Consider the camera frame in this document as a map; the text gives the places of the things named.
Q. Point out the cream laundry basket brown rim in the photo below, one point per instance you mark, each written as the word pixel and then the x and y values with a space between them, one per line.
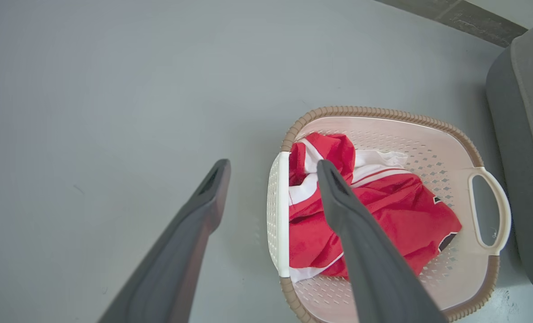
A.
pixel 427 143

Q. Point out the dark grey baseboard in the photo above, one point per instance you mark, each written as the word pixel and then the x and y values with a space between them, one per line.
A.
pixel 463 18

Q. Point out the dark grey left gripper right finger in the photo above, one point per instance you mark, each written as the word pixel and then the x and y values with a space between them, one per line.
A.
pixel 374 269

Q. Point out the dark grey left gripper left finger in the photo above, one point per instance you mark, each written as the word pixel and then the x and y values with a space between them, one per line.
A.
pixel 176 260

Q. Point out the grey fabric sofa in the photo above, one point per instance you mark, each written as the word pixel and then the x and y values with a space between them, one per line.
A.
pixel 526 148

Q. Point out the red and white jersey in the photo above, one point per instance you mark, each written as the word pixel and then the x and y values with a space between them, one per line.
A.
pixel 400 211

